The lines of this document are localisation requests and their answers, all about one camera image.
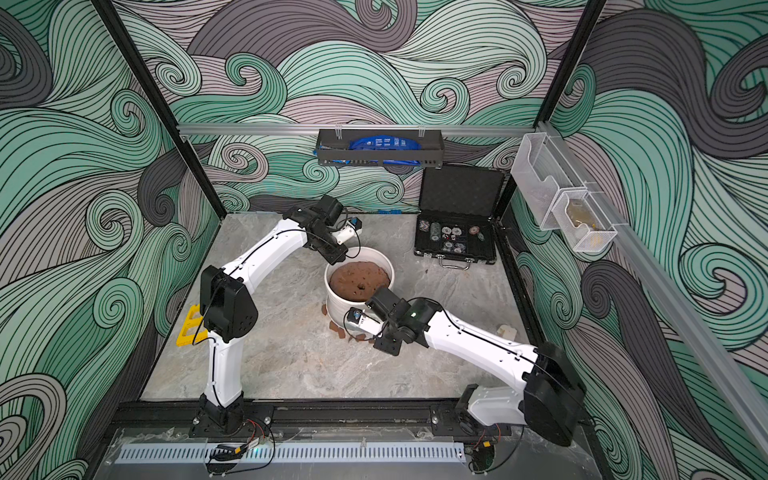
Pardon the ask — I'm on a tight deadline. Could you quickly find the white ceramic pot with mud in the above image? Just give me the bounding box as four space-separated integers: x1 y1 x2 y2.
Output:
323 247 395 326

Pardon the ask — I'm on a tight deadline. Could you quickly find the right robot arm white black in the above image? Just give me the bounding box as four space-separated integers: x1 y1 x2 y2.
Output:
344 287 586 447

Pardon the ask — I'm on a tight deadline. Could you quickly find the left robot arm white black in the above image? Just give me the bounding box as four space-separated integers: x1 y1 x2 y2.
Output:
200 195 362 431

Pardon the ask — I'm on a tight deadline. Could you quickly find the small white square object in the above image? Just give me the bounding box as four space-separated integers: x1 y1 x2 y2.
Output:
497 324 518 341

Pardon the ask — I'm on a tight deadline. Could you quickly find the black open poker chip case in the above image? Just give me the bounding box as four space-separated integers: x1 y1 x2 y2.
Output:
413 165 505 270

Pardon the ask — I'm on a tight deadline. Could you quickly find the yellow toy block piece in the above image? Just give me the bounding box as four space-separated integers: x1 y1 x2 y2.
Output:
175 305 208 347

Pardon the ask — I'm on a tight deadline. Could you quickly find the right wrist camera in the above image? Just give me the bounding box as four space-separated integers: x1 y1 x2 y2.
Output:
342 308 383 339

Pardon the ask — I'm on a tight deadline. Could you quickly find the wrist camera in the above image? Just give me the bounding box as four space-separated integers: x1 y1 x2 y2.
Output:
342 308 383 339
332 217 362 245

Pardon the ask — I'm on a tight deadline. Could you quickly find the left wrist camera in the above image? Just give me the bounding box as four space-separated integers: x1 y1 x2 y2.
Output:
332 217 362 245

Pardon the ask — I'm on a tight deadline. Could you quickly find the black wall tray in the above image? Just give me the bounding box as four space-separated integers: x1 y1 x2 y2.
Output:
314 130 445 168

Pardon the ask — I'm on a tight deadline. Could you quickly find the blue cable coil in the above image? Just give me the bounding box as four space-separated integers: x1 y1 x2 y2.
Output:
349 135 422 152

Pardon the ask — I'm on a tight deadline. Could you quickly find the aluminium wall rail back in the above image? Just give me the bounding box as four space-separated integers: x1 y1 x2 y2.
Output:
177 122 535 138

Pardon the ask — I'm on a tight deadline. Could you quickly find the aluminium wall rail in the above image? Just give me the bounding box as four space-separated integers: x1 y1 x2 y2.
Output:
177 122 535 138
536 121 768 463

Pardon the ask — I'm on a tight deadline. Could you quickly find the large clear wall bin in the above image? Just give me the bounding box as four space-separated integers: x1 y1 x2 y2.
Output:
511 132 586 231

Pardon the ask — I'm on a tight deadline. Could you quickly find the small clear wall bin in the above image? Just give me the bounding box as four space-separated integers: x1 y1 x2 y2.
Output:
551 190 617 254

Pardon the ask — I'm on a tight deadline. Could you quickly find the white perforated cable duct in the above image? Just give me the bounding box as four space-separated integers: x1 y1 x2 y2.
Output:
114 441 466 465

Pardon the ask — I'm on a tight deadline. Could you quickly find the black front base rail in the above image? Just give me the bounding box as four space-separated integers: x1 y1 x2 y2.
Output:
111 398 469 428

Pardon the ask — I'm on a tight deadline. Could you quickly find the aluminium wall rail right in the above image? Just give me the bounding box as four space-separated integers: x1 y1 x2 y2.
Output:
536 121 768 463

